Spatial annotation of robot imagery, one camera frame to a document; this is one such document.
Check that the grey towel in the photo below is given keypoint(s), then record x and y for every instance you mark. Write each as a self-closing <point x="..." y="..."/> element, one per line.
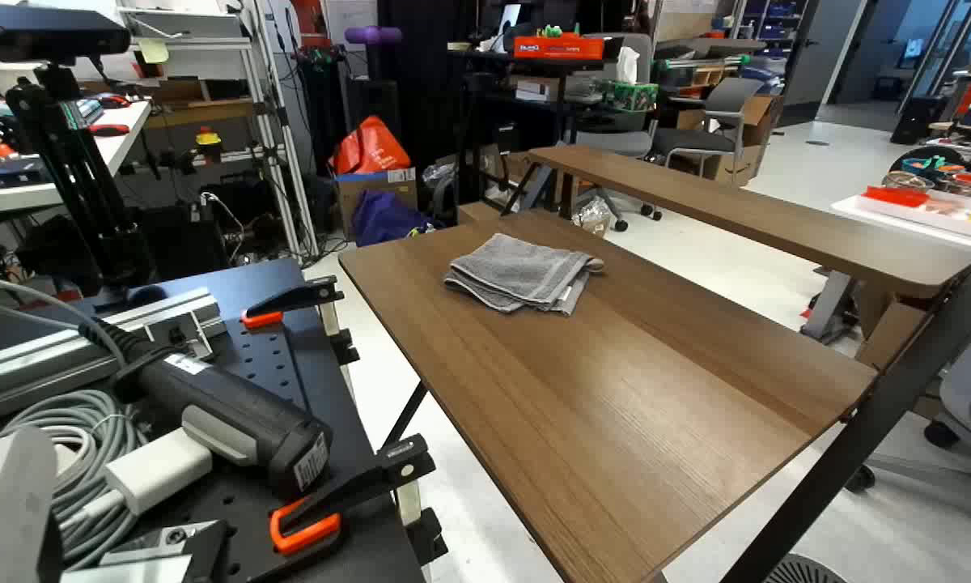
<point x="521" y="273"/>

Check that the blue cloth bag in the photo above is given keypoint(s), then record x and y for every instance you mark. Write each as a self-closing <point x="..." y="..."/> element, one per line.
<point x="383" y="218"/>

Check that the cardboard box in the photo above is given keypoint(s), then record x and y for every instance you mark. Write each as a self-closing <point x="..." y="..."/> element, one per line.
<point x="377" y="190"/>

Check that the orange bag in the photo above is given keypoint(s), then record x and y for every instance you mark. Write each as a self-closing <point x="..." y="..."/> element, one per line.
<point x="371" y="150"/>

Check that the black clamp with orange grip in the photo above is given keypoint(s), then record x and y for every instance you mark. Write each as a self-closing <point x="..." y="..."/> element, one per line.
<point x="324" y="515"/>
<point x="293" y="299"/>

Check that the black perforated base board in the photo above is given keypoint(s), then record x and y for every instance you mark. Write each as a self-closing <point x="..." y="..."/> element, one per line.
<point x="311" y="390"/>

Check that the white metal rack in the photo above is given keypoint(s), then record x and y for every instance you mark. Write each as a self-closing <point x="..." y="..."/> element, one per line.
<point x="282" y="140"/>

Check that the orange-red tray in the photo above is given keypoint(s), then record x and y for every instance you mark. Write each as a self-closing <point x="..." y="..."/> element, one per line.
<point x="557" y="45"/>

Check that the grey office chair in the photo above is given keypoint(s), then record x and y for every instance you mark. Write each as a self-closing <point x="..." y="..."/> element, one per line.
<point x="714" y="129"/>

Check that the purple round object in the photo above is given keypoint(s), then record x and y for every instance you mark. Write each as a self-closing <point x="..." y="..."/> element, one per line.
<point x="372" y="33"/>

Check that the wooden raised desk shelf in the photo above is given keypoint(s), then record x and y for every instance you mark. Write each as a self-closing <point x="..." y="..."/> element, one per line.
<point x="766" y="213"/>

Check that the yellow small object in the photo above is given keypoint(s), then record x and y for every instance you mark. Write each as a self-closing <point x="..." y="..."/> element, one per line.
<point x="208" y="137"/>

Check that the white power adapter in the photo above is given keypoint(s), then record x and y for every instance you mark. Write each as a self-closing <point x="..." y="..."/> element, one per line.
<point x="158" y="470"/>

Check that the black diagonal desk leg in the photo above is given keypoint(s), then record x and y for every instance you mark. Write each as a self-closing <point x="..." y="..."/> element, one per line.
<point x="883" y="414"/>

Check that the red flat block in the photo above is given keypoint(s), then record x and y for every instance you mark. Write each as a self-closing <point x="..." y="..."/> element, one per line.
<point x="893" y="194"/>

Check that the black tripod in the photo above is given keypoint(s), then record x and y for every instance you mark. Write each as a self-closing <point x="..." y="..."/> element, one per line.
<point x="83" y="178"/>

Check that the round black fan grille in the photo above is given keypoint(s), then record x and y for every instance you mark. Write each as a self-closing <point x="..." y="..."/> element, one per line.
<point x="804" y="570"/>

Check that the white work table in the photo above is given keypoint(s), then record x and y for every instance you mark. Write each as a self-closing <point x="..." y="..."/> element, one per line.
<point x="32" y="194"/>

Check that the grey metal plate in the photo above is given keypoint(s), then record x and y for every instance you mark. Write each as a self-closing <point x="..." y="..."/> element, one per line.
<point x="10" y="505"/>

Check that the aluminium extrusion rail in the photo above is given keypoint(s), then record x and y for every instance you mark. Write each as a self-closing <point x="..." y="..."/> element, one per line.
<point x="32" y="360"/>

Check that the black camera on tripod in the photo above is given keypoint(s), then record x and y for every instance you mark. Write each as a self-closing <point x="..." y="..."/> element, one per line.
<point x="44" y="31"/>

